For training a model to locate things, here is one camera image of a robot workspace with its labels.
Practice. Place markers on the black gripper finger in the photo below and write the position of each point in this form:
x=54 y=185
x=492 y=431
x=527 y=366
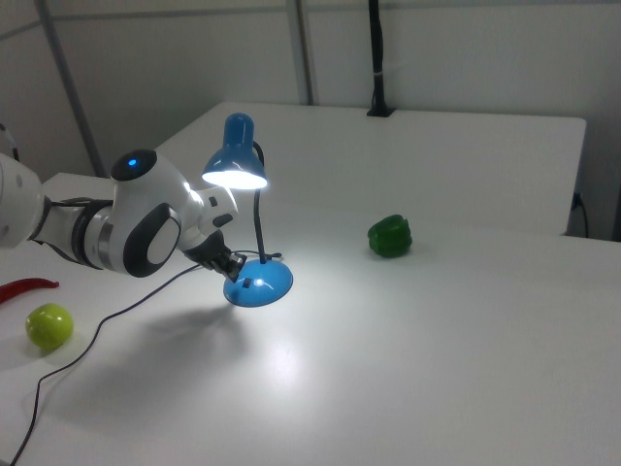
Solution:
x=206 y=255
x=233 y=267

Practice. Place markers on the black clamped camera pole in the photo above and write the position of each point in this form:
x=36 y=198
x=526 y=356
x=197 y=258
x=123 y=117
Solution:
x=377 y=48

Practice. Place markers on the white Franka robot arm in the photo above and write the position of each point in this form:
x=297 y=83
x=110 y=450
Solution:
x=145 y=194

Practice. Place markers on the dark green bell pepper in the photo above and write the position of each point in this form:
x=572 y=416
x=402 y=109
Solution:
x=390 y=238

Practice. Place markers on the blue gooseneck desk lamp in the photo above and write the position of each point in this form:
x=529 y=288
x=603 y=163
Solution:
x=262 y=286

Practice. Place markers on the red chili pepper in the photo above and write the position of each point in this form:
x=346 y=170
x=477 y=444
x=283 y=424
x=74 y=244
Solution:
x=19 y=287

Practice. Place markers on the yellow-green apple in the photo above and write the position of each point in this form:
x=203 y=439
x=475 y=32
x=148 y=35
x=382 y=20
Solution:
x=48 y=326

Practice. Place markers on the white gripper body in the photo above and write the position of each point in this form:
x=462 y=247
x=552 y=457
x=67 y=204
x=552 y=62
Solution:
x=216 y=206

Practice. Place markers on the grey metal partition post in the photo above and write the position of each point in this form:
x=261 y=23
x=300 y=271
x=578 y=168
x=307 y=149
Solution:
x=75 y=97
x=305 y=48

